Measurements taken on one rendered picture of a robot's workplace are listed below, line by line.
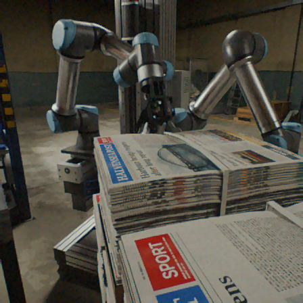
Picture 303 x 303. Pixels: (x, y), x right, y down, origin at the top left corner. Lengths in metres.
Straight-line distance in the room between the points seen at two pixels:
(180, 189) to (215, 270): 0.19
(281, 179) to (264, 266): 0.29
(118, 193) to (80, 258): 1.24
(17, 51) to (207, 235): 9.63
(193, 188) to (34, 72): 9.53
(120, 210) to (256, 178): 0.23
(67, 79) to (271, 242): 1.08
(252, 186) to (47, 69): 9.62
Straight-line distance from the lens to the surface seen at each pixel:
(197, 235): 0.26
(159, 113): 0.67
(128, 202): 0.38
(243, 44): 0.99
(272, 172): 0.48
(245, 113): 7.07
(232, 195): 0.45
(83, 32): 1.14
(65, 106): 1.27
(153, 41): 0.79
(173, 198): 0.39
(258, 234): 0.27
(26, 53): 9.81
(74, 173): 1.32
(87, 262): 1.58
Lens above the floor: 1.21
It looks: 17 degrees down
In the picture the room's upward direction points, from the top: straight up
